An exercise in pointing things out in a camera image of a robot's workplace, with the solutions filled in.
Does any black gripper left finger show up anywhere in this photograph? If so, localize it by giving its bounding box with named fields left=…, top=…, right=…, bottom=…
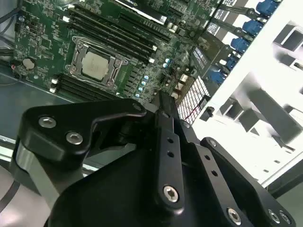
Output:
left=10, top=91, right=187, bottom=213

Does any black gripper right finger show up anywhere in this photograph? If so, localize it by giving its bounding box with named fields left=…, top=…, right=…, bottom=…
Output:
left=169, top=94, right=296, bottom=227

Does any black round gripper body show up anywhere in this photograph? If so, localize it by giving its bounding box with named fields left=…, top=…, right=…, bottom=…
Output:
left=48, top=150, right=228, bottom=227

